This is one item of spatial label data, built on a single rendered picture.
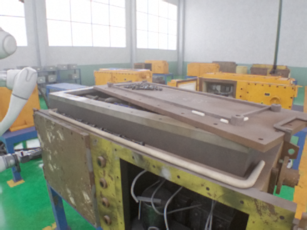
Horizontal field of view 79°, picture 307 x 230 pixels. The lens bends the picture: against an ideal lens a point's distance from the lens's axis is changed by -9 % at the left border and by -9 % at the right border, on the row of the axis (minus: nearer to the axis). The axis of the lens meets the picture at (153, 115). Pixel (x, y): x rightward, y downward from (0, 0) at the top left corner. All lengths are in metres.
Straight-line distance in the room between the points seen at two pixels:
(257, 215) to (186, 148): 0.29
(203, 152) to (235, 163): 0.11
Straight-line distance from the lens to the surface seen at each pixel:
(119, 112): 0.88
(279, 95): 3.24
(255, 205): 0.60
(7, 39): 0.93
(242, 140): 0.59
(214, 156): 0.66
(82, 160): 1.06
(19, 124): 3.34
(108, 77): 5.03
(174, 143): 0.72
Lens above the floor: 1.57
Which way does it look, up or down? 16 degrees down
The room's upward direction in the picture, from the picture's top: straight up
